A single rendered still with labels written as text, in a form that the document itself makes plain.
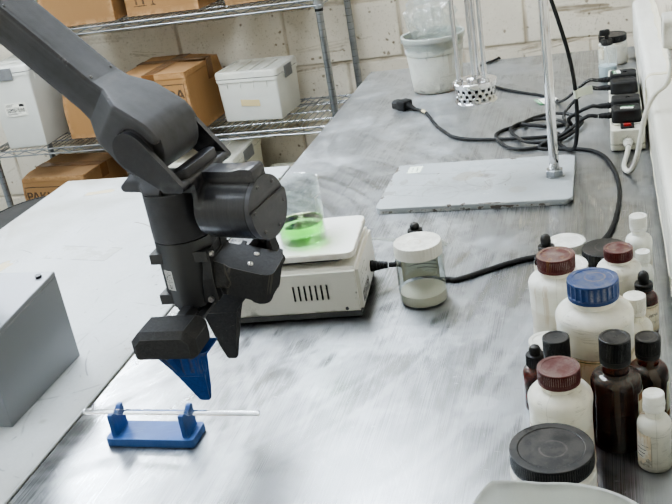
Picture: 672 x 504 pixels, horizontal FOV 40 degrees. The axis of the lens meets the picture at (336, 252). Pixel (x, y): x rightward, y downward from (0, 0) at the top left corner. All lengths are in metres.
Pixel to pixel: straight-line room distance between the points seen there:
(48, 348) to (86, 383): 0.06
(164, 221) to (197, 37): 2.98
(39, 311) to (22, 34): 0.39
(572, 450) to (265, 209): 0.32
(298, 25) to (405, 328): 2.64
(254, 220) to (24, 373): 0.43
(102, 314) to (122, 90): 0.53
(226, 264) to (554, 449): 0.33
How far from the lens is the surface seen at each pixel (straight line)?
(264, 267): 0.85
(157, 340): 0.82
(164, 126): 0.81
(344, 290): 1.13
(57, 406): 1.12
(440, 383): 0.99
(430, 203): 1.44
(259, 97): 3.43
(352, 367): 1.04
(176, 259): 0.85
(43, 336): 1.15
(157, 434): 0.99
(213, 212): 0.80
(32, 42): 0.87
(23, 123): 3.76
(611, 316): 0.89
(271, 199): 0.80
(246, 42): 3.73
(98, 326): 1.28
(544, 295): 0.99
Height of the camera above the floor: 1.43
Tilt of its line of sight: 23 degrees down
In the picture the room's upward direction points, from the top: 10 degrees counter-clockwise
